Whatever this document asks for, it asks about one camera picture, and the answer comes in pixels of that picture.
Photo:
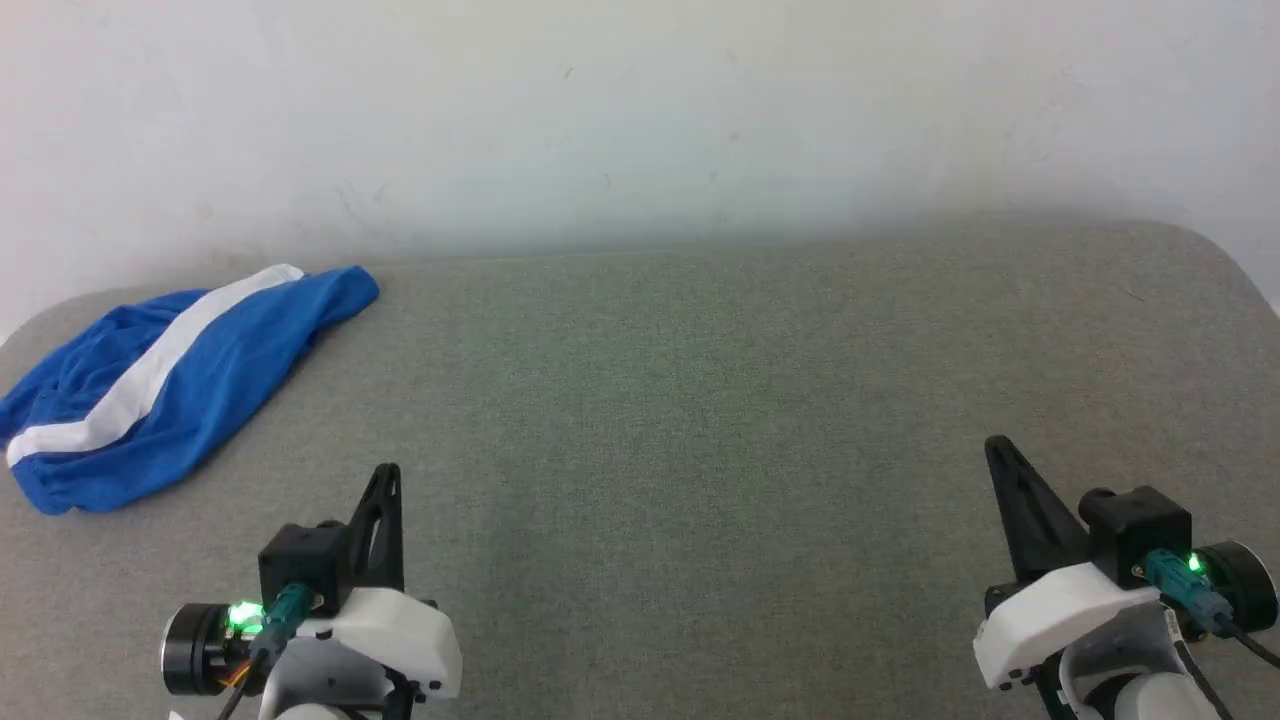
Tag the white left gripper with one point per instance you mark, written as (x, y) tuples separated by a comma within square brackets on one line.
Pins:
[(400, 630)]

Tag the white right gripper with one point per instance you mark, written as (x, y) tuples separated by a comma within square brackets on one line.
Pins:
[(1060, 610)]

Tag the blue shorts with white stripe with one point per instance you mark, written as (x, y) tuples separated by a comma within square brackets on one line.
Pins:
[(250, 350)]

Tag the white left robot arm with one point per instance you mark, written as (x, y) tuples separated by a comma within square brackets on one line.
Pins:
[(330, 680)]

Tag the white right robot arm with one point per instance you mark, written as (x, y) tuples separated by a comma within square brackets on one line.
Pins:
[(1130, 680)]

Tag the grey fabric sofa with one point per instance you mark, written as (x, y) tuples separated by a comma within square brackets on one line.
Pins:
[(680, 420)]

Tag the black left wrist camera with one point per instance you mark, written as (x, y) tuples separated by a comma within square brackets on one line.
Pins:
[(300, 560)]

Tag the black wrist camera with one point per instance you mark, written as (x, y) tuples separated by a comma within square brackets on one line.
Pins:
[(1135, 530), (300, 560)]

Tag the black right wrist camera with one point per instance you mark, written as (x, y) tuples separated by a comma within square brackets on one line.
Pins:
[(1135, 530)]

